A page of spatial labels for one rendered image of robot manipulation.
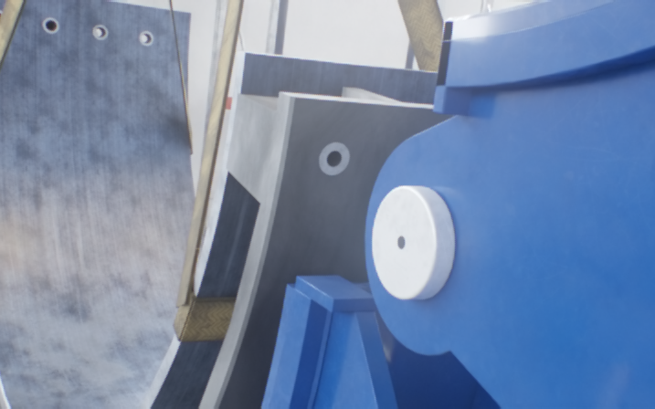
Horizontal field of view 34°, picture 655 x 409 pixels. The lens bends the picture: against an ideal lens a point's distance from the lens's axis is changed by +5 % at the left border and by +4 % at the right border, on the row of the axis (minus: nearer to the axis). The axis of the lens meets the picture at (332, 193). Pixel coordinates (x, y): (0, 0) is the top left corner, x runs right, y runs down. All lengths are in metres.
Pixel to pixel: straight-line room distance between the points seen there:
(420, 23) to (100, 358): 1.46
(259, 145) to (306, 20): 8.52
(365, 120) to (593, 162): 0.51
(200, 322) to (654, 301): 0.91
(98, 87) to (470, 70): 2.55
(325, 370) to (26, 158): 2.15
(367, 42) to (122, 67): 6.88
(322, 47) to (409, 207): 8.92
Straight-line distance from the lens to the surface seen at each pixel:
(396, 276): 1.22
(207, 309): 1.70
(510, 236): 1.10
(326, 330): 1.41
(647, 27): 0.94
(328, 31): 10.11
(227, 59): 1.80
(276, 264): 1.48
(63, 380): 2.95
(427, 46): 2.04
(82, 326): 3.14
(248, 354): 1.56
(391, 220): 1.23
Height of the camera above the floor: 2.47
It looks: 10 degrees down
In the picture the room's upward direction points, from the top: 8 degrees clockwise
